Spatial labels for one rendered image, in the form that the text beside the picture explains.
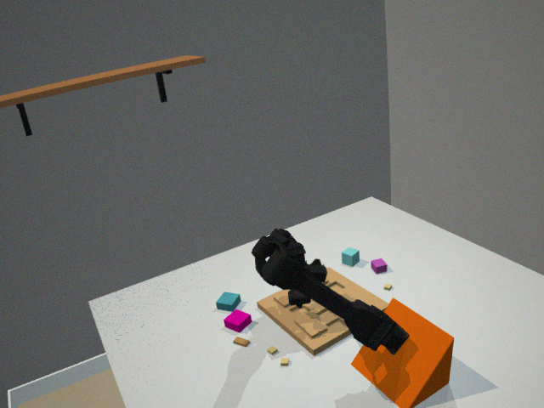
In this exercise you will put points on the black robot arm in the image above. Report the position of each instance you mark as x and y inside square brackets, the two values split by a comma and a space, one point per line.
[284, 269]

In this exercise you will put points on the magenta square block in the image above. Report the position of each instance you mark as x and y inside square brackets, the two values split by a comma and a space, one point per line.
[238, 320]

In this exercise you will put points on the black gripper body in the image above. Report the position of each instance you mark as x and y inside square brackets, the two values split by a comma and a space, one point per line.
[296, 297]

